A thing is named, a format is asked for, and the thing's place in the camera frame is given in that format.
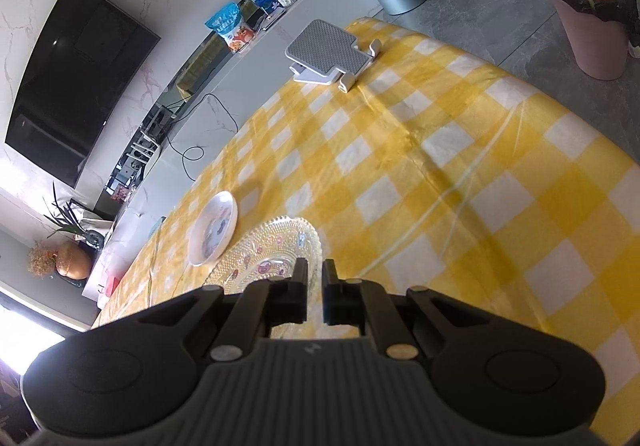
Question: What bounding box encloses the small white plate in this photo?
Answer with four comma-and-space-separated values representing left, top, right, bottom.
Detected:
187, 191, 238, 267

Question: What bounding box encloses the yellow checked tablecloth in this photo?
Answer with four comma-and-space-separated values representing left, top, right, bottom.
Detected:
90, 17, 640, 446

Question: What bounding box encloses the green plant in glass vase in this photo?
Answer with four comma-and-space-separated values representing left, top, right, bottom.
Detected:
42, 183, 106, 249

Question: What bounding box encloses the pink waste bin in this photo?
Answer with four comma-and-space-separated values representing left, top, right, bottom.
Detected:
550, 0, 629, 80

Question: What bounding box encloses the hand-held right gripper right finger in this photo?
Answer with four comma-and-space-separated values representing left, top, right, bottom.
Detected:
322, 258, 492, 360

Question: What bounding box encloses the white router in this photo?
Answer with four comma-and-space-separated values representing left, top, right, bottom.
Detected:
131, 121, 162, 164

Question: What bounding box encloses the black cable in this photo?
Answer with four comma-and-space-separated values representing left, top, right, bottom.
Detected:
166, 93, 238, 181

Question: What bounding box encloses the dried flower bunch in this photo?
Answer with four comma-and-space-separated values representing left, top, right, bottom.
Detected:
27, 246, 61, 279

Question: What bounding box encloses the black flat television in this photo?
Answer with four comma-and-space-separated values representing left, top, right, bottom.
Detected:
5, 0, 162, 190

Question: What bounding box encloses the clear patterned glass plate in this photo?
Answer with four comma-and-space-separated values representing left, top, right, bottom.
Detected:
200, 217, 322, 329

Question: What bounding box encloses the copper round vase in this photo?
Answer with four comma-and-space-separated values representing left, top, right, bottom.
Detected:
55, 241, 93, 280

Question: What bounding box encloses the black bin liner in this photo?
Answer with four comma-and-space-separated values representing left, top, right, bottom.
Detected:
518, 0, 640, 49

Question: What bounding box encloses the blue snack bag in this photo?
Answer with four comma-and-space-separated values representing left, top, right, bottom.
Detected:
205, 2, 257, 53

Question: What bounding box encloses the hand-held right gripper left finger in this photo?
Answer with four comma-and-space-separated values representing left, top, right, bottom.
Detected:
140, 258, 310, 362

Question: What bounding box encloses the white grey phone stand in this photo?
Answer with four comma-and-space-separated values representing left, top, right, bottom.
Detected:
285, 19, 385, 93

